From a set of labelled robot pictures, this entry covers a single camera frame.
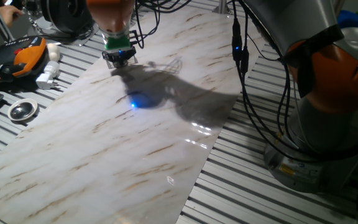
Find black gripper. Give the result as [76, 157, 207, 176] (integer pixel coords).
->
[101, 46, 137, 69]

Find person's hand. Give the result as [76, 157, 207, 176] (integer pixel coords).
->
[0, 4, 24, 28]

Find white egg shaped object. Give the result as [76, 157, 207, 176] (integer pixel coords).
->
[47, 42, 61, 62]

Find white power adapter plug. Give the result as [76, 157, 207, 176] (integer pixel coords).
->
[35, 60, 61, 90]

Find marble pattern sheet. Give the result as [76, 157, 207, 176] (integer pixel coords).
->
[0, 2, 260, 224]

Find orange black teach pendant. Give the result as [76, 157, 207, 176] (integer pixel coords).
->
[0, 35, 48, 85]

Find blue bag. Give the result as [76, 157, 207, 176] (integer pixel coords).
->
[337, 9, 358, 34]

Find short aluminium post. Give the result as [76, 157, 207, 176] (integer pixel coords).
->
[212, 0, 233, 15]

